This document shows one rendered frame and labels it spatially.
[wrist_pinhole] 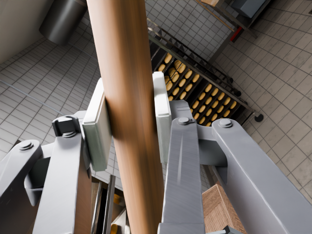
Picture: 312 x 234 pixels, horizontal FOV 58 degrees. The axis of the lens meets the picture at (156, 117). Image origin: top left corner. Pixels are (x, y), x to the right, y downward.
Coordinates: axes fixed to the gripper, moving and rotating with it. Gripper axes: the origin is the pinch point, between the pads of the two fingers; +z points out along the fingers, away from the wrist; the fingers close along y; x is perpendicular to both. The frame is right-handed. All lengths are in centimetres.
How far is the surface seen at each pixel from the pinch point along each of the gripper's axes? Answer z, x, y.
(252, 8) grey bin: 432, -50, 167
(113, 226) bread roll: 135, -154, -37
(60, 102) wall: 234, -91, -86
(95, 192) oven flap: 138, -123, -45
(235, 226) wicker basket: 109, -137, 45
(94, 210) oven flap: 122, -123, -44
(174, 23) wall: 500, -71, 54
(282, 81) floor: 288, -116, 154
